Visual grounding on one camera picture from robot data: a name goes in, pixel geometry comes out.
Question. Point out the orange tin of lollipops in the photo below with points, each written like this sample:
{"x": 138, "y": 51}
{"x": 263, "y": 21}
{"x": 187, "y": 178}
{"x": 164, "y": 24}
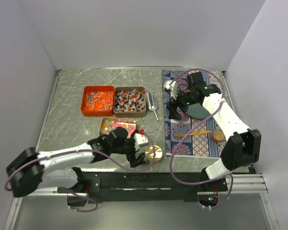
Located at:
{"x": 98, "y": 100}

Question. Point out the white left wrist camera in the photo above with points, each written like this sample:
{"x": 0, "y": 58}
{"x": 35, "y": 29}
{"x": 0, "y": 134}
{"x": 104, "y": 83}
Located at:
{"x": 140, "y": 139}

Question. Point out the clear plastic jar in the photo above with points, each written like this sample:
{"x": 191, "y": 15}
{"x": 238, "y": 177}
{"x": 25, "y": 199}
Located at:
{"x": 154, "y": 158}

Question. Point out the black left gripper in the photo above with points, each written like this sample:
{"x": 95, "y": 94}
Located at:
{"x": 133, "y": 160}

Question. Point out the patterned blue placemat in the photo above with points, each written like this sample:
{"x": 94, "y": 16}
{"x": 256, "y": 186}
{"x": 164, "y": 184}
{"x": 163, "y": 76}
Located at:
{"x": 201, "y": 146}

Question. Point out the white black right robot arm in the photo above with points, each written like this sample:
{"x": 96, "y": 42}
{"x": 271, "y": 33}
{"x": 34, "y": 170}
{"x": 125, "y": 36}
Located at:
{"x": 204, "y": 102}

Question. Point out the gold tin of star candies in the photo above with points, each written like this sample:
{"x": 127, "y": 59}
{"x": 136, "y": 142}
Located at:
{"x": 110, "y": 123}

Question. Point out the gold jar lid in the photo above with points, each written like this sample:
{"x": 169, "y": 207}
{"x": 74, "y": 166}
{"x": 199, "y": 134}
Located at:
{"x": 153, "y": 150}

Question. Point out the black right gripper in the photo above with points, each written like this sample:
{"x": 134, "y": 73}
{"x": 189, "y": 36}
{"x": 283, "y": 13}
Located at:
{"x": 173, "y": 114}

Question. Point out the copper cup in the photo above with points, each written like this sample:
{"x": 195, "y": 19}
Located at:
{"x": 218, "y": 136}

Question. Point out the silver metal scoop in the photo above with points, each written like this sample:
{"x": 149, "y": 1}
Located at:
{"x": 151, "y": 103}

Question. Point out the black aluminium mounting rail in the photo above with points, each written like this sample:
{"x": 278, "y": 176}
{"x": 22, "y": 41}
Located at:
{"x": 94, "y": 188}

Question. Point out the beige tin of small lollipops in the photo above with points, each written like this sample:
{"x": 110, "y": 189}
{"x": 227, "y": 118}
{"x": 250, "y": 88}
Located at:
{"x": 130, "y": 102}

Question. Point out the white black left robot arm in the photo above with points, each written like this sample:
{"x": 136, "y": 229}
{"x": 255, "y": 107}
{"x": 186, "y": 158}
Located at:
{"x": 32, "y": 170}

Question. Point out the teal ceramic plate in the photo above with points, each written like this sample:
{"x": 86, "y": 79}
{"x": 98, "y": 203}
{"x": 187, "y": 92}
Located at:
{"x": 197, "y": 111}

